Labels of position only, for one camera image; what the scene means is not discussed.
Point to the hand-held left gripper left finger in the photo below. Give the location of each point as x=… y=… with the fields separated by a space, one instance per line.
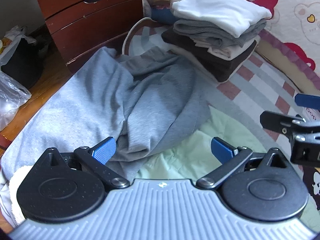
x=103 y=151

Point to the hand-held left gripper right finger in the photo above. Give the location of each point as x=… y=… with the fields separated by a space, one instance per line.
x=221 y=150

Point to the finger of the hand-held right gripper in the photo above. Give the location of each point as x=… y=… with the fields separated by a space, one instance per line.
x=277 y=122
x=307 y=100

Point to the grey sweatshirt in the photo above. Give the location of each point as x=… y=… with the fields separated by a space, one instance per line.
x=100 y=100

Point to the stack of folded clothes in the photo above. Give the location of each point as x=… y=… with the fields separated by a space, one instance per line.
x=220 y=67

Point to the light green cloth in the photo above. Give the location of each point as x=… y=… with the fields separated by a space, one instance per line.
x=225 y=130

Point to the striped rug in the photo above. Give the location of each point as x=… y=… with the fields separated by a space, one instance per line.
x=250 y=100

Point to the bear printed blanket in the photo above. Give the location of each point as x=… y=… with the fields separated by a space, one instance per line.
x=287 y=30

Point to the cream folded garment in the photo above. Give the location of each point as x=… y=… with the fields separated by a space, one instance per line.
x=225 y=52

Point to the clear plastic bag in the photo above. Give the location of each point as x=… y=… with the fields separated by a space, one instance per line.
x=10 y=97

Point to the black bin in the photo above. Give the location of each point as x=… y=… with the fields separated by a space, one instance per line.
x=22 y=67

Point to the grey folded garment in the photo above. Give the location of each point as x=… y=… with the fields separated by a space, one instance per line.
x=200 y=30

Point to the white folded garment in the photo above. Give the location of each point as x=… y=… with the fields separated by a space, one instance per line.
x=217 y=7

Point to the wooden drawer chest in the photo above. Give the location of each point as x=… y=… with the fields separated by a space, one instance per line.
x=82 y=17

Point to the blue cloth item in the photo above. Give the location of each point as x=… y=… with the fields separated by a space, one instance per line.
x=162 y=16

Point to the white plastic bag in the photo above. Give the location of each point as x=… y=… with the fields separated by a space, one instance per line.
x=15 y=33

